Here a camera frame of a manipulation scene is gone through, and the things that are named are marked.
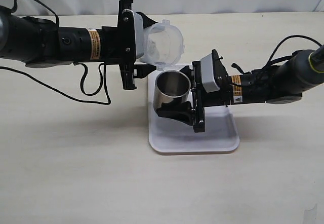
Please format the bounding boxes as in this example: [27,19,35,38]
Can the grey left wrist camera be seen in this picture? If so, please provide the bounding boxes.
[133,12,145,59]

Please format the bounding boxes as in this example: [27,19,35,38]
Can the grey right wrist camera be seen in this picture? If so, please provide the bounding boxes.
[200,54,220,93]

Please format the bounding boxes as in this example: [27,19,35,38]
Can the white rectangular tray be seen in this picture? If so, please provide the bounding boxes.
[148,71,240,155]

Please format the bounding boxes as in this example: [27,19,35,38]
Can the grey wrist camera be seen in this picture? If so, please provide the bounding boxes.
[133,12,145,59]
[200,54,220,93]

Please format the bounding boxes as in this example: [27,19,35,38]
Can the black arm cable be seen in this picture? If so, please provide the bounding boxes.
[0,0,112,105]
[231,34,324,78]

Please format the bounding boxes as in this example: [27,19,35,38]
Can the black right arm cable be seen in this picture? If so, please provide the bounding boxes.
[231,34,324,78]

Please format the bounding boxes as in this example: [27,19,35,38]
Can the stainless steel cup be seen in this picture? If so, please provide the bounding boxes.
[153,70,191,110]

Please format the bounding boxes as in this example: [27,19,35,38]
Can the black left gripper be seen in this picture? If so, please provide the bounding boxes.
[101,0,157,90]

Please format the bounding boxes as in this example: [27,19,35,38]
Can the translucent plastic measuring cup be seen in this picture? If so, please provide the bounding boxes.
[139,19,185,70]

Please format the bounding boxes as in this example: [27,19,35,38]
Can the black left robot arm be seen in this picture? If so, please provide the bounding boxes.
[1,0,157,90]

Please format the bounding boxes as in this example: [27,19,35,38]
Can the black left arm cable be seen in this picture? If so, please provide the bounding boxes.
[0,0,112,105]

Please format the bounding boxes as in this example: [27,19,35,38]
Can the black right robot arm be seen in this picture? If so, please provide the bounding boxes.
[152,47,323,133]

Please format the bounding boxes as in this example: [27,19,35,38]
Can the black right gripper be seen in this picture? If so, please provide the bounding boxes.
[156,49,231,133]

